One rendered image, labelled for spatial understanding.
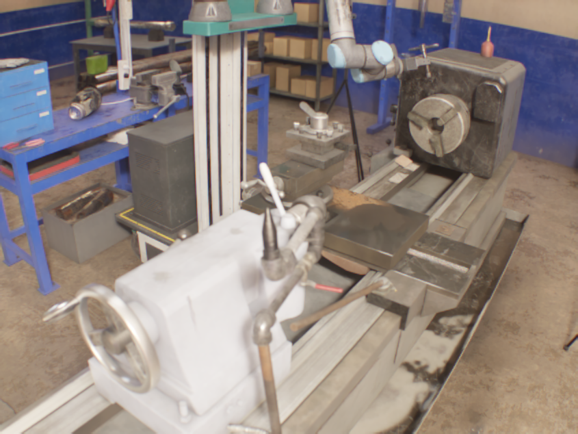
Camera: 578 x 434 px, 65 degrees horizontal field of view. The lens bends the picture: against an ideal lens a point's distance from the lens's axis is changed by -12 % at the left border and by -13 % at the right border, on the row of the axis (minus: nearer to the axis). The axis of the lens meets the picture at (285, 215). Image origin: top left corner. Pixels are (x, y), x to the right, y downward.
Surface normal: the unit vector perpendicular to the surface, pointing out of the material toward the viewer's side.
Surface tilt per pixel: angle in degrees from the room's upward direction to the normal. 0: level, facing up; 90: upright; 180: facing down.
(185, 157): 90
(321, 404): 0
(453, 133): 90
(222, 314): 76
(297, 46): 90
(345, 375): 0
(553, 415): 0
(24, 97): 90
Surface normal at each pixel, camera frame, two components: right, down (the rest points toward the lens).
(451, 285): 0.04, -0.88
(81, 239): 0.85, 0.27
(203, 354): 0.78, -0.03
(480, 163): -0.57, 0.37
